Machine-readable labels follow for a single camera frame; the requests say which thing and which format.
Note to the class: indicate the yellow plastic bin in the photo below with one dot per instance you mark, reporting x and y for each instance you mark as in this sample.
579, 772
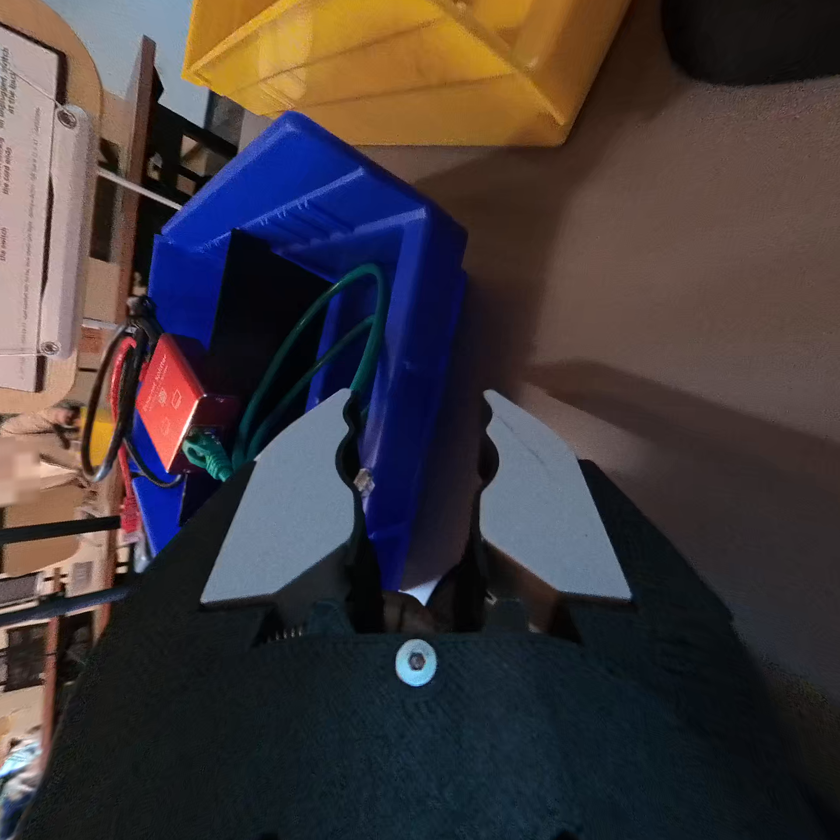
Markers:
394, 65

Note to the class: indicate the blue plastic bin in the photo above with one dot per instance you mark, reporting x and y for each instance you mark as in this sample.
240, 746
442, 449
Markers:
315, 190

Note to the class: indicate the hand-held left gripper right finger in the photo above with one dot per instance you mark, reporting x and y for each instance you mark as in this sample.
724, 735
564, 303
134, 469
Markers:
551, 525

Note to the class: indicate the black rounded object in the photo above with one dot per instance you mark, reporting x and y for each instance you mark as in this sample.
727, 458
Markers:
754, 39

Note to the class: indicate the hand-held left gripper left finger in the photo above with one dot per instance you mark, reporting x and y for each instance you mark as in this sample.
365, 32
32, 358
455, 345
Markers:
282, 518

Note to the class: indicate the red splitter box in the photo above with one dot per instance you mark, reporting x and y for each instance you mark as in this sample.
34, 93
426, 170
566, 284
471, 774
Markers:
167, 400

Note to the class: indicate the white sign stand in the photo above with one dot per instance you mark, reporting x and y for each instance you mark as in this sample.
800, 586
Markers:
65, 229

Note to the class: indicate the background storage rack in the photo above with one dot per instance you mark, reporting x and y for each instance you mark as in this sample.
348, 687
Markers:
141, 98

